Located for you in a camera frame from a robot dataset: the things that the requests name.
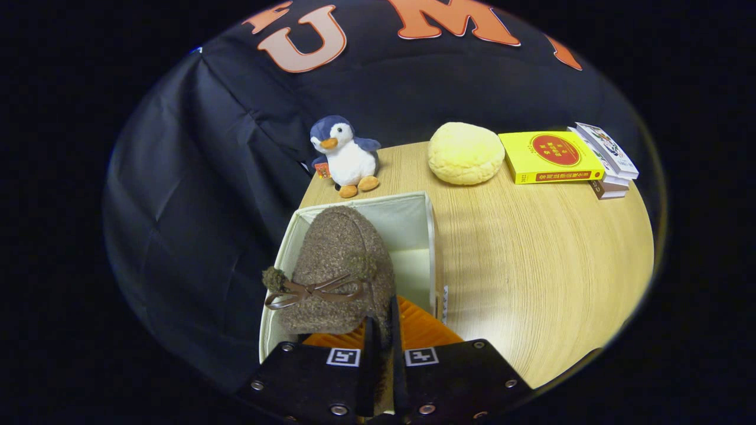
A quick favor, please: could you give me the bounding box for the brown fabric storage box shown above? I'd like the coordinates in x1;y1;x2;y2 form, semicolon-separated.
258;190;449;364

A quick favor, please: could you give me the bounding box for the brown fuzzy shoe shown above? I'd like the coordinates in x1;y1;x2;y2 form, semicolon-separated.
262;205;396;355

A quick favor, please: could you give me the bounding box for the yellow bread-shaped plush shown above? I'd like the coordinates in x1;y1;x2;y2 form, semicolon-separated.
427;122;507;186

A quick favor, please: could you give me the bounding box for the yellow book with red label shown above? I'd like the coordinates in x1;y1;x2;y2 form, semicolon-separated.
498;130;605;185

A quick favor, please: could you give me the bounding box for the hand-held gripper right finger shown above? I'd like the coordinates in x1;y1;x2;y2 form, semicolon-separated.
387;295;535;425

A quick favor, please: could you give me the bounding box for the brown book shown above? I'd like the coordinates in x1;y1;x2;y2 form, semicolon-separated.
589;179;628;200

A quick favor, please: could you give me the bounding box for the penguin plush toy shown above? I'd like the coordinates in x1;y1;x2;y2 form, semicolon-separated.
309;115;383;199

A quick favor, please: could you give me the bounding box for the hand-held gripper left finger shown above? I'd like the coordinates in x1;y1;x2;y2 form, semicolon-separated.
236;316;383;425

